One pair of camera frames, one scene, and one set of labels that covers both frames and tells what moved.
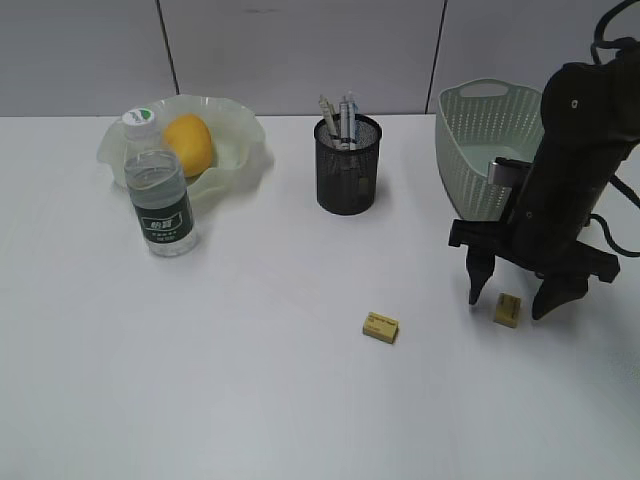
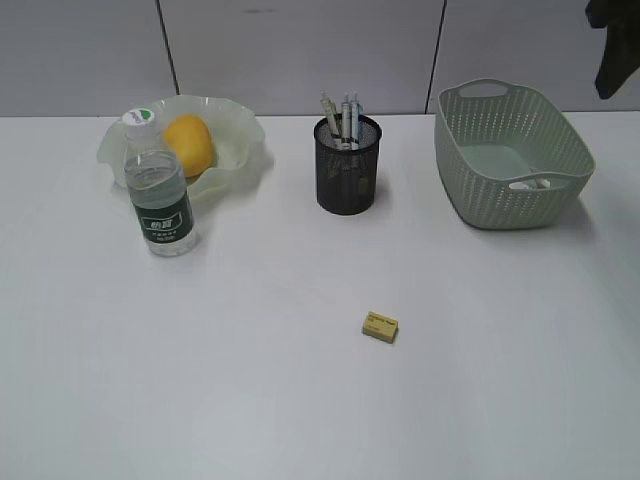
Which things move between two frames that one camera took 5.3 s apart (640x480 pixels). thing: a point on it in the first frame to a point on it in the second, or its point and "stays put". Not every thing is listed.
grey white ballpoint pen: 344,125 stays put
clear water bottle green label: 155,178 stays put
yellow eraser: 381,327 stays put
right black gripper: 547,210 to 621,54
